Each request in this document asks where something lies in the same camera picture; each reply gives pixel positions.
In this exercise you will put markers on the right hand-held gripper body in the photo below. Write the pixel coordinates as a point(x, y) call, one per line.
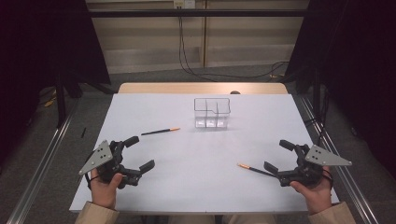
point(311, 171)

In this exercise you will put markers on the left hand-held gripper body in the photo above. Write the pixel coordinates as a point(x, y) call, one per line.
point(107, 161)

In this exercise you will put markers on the black pencil with orange end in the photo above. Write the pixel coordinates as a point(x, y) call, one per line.
point(255, 169)
point(158, 131)

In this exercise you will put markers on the clear plastic organizer box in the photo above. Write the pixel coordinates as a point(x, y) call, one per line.
point(211, 123)

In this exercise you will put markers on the person's right hand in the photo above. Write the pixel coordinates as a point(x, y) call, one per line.
point(317, 196)

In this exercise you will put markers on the person's left hand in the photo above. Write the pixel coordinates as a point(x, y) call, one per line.
point(104, 194)

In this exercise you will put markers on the small black stick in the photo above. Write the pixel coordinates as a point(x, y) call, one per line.
point(83, 132)

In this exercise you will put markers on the white table sheet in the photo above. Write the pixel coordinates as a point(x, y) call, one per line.
point(199, 161)

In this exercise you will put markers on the black metal stand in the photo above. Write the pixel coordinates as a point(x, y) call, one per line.
point(60, 105)
point(317, 93)

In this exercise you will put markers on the wooden table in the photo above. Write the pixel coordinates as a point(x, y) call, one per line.
point(186, 88)

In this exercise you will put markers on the yellow floor object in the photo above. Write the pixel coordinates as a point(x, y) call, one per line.
point(49, 102)

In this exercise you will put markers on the black curtain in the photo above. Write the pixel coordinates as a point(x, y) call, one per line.
point(37, 46)
point(358, 62)

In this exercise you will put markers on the white power outlet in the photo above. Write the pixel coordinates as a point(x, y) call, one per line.
point(183, 3)

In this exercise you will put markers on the black crossbar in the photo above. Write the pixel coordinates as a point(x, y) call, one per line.
point(218, 13)

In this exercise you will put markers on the metal floor rail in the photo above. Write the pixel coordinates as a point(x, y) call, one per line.
point(42, 169)
point(359, 202)

